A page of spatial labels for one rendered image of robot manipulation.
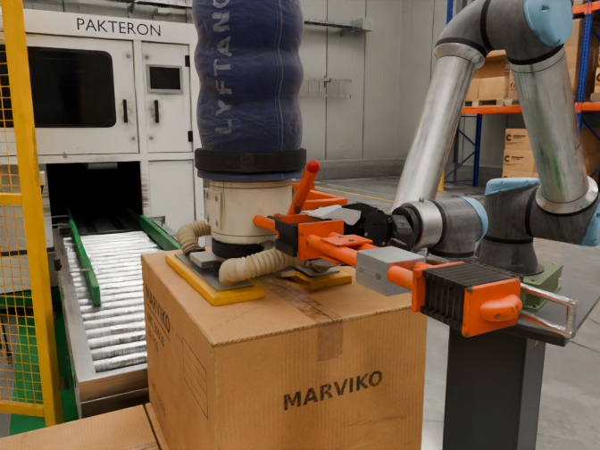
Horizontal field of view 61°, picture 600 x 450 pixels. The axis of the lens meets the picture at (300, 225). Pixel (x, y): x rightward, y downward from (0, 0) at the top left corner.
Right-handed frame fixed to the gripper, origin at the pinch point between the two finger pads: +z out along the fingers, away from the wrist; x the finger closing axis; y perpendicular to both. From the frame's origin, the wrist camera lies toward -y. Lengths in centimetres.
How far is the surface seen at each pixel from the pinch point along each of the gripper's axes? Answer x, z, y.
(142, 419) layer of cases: -53, 22, 49
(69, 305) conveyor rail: -48, 34, 131
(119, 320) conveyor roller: -54, 17, 121
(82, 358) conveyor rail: -48, 33, 81
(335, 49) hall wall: 194, -597, 987
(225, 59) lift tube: 29.9, 7.6, 20.8
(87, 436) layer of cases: -53, 35, 48
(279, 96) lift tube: 23.5, -1.8, 18.2
